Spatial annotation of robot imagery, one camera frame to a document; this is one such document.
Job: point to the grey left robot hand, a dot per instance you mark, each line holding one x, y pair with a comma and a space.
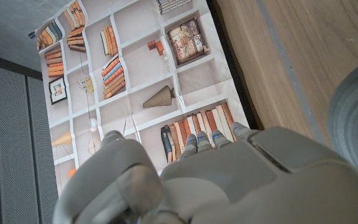
244, 180

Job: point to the grey round saucer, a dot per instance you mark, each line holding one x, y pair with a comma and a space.
346, 115

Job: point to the printed bookshelf backdrop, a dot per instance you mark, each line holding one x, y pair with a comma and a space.
141, 62

